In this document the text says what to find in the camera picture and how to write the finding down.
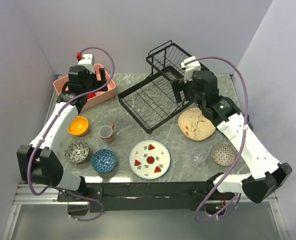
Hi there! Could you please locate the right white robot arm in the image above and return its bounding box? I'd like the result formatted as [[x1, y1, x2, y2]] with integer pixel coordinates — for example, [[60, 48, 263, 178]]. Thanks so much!
[[170, 67, 292, 204]]

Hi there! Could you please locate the clear plastic cup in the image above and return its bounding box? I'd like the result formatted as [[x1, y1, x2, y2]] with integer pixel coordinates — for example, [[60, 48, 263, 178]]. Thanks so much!
[[190, 148, 208, 167]]

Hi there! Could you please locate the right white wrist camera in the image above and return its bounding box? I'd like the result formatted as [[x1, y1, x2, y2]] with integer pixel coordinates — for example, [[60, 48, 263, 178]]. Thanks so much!
[[180, 56, 201, 83]]

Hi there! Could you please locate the orange bowl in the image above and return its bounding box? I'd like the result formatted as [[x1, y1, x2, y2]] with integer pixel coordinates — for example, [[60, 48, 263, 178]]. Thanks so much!
[[67, 116, 89, 137]]

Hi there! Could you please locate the black wire dish rack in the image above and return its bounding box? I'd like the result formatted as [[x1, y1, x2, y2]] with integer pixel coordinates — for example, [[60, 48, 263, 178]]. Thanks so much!
[[118, 40, 192, 134]]

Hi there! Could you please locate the white watermelon plate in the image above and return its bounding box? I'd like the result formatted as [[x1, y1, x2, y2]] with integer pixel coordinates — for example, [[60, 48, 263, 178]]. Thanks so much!
[[129, 140, 171, 180]]

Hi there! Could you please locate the pink coffee mug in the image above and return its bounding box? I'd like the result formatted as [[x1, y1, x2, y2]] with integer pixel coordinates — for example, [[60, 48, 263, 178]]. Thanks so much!
[[98, 124, 114, 143]]

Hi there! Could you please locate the beige bird plate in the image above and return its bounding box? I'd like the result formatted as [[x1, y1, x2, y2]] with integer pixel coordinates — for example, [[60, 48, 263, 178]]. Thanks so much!
[[178, 107, 216, 141]]

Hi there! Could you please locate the pink compartment tray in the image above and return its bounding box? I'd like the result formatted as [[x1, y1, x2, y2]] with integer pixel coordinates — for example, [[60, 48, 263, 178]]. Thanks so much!
[[53, 76, 116, 112]]

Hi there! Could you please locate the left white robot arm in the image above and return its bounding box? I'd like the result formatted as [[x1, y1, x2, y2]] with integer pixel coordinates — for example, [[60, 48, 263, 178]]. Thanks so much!
[[17, 65, 109, 201]]

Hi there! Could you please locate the red patterned small bowl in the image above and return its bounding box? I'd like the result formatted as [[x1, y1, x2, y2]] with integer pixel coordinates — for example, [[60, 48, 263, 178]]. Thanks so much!
[[211, 143, 235, 167]]

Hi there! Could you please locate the red item in tray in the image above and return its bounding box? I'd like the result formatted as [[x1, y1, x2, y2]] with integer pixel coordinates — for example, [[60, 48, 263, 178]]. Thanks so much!
[[87, 92, 96, 100]]

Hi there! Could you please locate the grey patterned bowl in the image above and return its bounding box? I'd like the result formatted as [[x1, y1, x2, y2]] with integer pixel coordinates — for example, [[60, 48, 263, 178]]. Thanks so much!
[[64, 140, 90, 164]]

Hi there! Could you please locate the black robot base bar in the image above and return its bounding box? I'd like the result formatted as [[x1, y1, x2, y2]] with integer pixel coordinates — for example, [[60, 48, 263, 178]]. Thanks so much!
[[57, 180, 238, 217]]

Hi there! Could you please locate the aluminium frame rail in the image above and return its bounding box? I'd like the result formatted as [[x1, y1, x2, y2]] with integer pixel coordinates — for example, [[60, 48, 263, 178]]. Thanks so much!
[[12, 183, 71, 205]]

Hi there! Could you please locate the blue triangle pattern bowl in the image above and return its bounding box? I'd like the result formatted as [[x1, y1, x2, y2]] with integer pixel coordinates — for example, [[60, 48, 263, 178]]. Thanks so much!
[[91, 149, 117, 174]]

